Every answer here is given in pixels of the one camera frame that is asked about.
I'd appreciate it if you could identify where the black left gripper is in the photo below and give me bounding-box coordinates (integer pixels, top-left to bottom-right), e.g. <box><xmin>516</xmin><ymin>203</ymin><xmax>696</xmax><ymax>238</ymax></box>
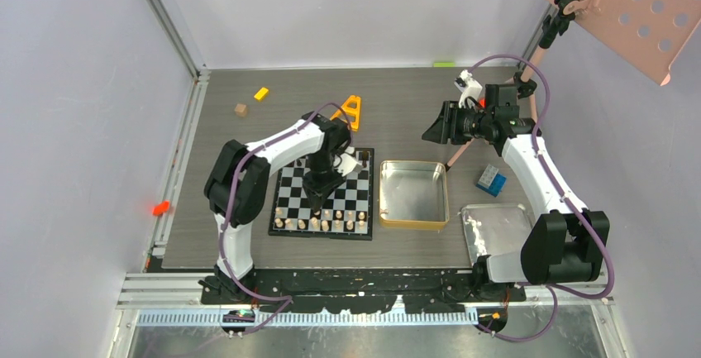
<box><xmin>302</xmin><ymin>150</ymin><xmax>346</xmax><ymax>212</ymax></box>

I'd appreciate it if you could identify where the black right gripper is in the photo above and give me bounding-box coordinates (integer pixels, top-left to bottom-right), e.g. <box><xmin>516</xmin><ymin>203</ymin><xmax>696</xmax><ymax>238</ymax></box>
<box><xmin>422</xmin><ymin>100</ymin><xmax>494</xmax><ymax>146</ymax></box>

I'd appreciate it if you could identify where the black white chess board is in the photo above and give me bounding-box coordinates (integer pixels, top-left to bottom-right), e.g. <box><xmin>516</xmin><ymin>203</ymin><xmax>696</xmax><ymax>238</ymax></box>
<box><xmin>268</xmin><ymin>147</ymin><xmax>375</xmax><ymax>241</ymax></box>

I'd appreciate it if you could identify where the gold tin box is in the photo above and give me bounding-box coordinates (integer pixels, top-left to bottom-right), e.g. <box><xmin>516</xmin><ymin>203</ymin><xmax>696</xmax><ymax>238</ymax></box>
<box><xmin>379</xmin><ymin>160</ymin><xmax>451</xmax><ymax>232</ymax></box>

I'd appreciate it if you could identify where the orange triangular plastic frame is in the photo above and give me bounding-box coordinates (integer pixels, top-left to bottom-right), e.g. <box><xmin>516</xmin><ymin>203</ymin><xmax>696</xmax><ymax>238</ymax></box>
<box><xmin>330</xmin><ymin>95</ymin><xmax>362</xmax><ymax>132</ymax></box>

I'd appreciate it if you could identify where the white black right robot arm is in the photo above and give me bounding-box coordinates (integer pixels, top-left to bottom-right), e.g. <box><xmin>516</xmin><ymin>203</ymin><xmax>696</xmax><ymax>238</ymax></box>
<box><xmin>422</xmin><ymin>84</ymin><xmax>610</xmax><ymax>301</ymax></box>

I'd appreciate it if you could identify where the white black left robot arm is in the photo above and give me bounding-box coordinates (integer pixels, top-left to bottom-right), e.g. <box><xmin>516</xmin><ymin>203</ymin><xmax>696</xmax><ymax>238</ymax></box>
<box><xmin>204</xmin><ymin>112</ymin><xmax>358</xmax><ymax>303</ymax></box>

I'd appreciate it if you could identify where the blue box of bits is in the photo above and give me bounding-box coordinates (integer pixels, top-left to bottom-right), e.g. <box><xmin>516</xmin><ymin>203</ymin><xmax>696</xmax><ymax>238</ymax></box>
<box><xmin>476</xmin><ymin>165</ymin><xmax>507</xmax><ymax>197</ymax></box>

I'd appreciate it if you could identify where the yellow rectangular block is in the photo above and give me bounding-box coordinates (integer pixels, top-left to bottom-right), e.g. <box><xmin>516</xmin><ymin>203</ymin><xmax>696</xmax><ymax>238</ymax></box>
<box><xmin>254</xmin><ymin>87</ymin><xmax>269</xmax><ymax>101</ymax></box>

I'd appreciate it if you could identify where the small wooden cube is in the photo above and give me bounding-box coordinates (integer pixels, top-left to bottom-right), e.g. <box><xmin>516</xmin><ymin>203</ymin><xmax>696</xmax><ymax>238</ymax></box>
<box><xmin>235</xmin><ymin>103</ymin><xmax>248</xmax><ymax>117</ymax></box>

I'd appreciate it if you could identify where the silver tin lid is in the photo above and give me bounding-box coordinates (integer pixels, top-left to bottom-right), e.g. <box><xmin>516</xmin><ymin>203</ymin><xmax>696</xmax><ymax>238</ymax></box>
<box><xmin>460</xmin><ymin>203</ymin><xmax>534</xmax><ymax>265</ymax></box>

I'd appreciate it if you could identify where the orange red block left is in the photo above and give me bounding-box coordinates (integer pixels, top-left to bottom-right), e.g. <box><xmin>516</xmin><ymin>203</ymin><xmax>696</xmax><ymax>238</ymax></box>
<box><xmin>151</xmin><ymin>200</ymin><xmax>170</xmax><ymax>217</ymax></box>

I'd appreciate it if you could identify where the pink music stand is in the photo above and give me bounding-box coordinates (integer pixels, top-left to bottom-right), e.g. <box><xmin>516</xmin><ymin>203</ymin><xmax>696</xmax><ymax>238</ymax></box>
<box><xmin>444</xmin><ymin>0</ymin><xmax>701</xmax><ymax>174</ymax></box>

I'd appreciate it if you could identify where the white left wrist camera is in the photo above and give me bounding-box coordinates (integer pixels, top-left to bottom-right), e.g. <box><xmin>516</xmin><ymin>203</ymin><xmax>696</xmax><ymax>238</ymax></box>
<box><xmin>333</xmin><ymin>146</ymin><xmax>363</xmax><ymax>177</ymax></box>

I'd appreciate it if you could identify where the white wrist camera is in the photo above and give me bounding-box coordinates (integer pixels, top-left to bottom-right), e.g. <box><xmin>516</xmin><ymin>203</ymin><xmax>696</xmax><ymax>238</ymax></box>
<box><xmin>454</xmin><ymin>69</ymin><xmax>483</xmax><ymax>108</ymax></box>
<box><xmin>333</xmin><ymin>146</ymin><xmax>363</xmax><ymax>177</ymax></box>

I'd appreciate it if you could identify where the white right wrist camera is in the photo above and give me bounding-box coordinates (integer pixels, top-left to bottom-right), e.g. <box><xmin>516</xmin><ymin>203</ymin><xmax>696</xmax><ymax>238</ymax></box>
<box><xmin>454</xmin><ymin>69</ymin><xmax>483</xmax><ymax>108</ymax></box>

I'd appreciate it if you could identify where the green block at wall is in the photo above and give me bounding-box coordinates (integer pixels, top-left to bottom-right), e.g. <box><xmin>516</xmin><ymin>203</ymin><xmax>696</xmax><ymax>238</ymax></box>
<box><xmin>432</xmin><ymin>61</ymin><xmax>455</xmax><ymax>68</ymax></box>

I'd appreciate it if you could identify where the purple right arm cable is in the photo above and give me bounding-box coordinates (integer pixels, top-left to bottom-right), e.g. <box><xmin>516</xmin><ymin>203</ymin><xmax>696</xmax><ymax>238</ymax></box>
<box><xmin>470</xmin><ymin>54</ymin><xmax>616</xmax><ymax>344</ymax></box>

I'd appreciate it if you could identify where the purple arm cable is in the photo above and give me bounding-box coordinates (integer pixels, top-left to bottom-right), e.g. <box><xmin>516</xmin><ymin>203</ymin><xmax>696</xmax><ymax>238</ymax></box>
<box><xmin>217</xmin><ymin>102</ymin><xmax>355</xmax><ymax>337</ymax></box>
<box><xmin>470</xmin><ymin>54</ymin><xmax>616</xmax><ymax>344</ymax></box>

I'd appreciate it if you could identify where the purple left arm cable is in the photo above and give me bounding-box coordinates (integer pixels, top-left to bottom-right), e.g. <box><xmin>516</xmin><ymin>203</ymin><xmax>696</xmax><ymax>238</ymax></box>
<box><xmin>217</xmin><ymin>102</ymin><xmax>355</xmax><ymax>337</ymax></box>

